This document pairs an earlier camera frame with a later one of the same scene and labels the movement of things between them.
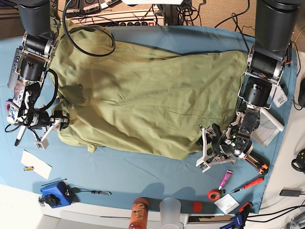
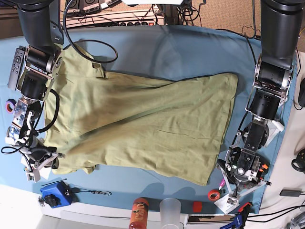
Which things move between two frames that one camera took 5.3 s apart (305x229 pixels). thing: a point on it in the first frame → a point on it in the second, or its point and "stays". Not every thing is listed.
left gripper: (41, 119) → (41, 157)
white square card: (227, 203) stays
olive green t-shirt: (111, 95) stays
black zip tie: (54, 182) stays
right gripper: (221, 150) → (241, 174)
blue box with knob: (57, 195) stays
